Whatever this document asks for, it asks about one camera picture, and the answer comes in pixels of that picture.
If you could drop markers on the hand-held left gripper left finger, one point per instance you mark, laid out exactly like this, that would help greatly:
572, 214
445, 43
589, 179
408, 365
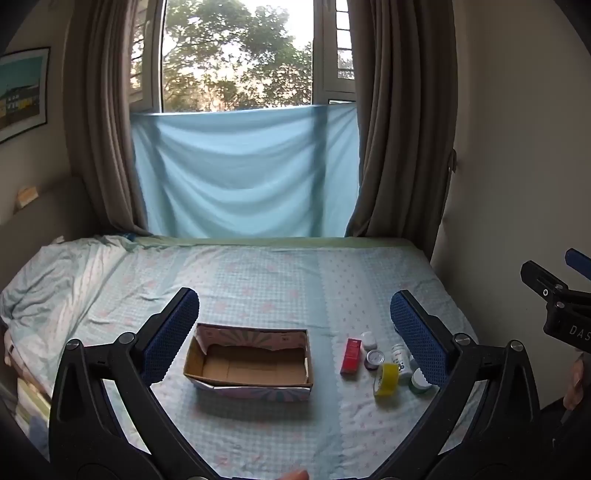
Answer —
171, 337

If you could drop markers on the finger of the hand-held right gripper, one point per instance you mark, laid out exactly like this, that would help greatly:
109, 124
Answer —
579, 262
540, 277

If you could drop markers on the white pill bottle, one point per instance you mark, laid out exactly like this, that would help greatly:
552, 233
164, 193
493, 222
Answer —
400, 362

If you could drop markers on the crumpled pale blanket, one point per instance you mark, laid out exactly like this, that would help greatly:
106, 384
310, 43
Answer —
51, 281

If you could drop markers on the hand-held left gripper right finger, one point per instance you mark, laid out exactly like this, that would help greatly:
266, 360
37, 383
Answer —
418, 341

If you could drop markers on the cardboard box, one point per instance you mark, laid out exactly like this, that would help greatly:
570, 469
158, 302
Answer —
240, 367

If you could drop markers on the brown curtain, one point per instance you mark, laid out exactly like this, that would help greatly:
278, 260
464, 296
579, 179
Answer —
401, 115
106, 115

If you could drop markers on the yellow tape roll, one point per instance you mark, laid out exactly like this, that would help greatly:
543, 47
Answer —
387, 381

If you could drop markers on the beige headboard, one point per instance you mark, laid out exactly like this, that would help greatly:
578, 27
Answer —
55, 207

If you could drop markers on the window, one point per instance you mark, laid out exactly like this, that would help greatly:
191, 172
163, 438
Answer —
231, 55

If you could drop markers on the red carton box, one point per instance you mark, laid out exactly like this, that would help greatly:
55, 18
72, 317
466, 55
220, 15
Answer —
351, 356

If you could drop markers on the white earbuds case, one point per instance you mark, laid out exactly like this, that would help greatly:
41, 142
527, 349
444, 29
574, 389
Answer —
368, 340

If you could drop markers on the small beige box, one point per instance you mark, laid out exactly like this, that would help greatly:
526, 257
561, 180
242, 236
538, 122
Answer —
26, 197

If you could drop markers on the green cream jar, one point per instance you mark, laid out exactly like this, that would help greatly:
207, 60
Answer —
419, 383

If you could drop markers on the checkered floral bed sheet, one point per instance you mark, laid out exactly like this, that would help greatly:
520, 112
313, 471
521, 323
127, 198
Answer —
277, 286

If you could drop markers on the person's right hand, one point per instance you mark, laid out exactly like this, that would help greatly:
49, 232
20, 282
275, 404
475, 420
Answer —
576, 385

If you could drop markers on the silver tin can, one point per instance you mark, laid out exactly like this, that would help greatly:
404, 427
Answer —
375, 360

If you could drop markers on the light blue hanging cloth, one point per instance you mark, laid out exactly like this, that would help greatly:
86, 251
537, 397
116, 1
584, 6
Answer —
240, 175

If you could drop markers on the framed wall picture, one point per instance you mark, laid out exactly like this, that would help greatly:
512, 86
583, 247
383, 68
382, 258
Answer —
23, 92

